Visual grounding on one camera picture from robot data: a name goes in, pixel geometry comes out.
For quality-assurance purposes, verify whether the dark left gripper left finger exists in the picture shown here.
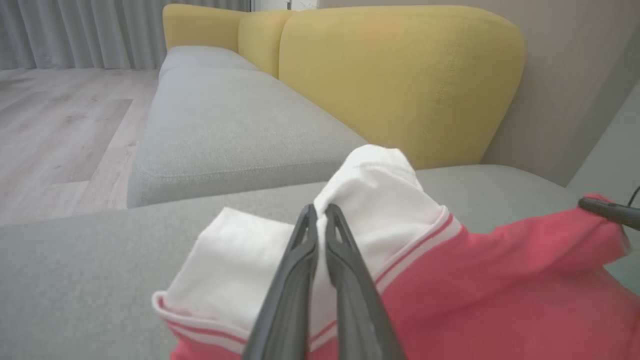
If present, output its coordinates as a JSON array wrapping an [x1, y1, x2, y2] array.
[[242, 204, 319, 360]]

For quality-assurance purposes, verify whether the grey sofa seat cushion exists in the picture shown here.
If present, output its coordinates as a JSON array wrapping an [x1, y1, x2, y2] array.
[[159, 46, 261, 83], [126, 67, 368, 208]]

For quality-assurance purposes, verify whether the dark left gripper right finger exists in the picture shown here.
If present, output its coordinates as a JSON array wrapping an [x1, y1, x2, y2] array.
[[325, 203, 407, 360]]

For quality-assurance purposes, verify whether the grey pleated curtain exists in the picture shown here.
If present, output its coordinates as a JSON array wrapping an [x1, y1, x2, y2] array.
[[0, 0, 251, 70]]

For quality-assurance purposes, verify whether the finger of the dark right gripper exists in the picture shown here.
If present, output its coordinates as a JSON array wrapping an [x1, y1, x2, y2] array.
[[578, 196, 640, 232]]

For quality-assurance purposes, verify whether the yellow sofa backrest cushion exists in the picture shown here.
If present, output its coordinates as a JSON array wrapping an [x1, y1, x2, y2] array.
[[278, 5, 526, 171], [237, 10, 296, 78], [162, 4, 248, 53]]

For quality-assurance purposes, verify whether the large grey sofa seat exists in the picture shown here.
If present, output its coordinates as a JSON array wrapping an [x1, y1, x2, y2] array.
[[0, 164, 640, 360]]

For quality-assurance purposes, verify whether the red jersey with number print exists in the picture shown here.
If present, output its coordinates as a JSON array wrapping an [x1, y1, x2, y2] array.
[[152, 144, 640, 360]]

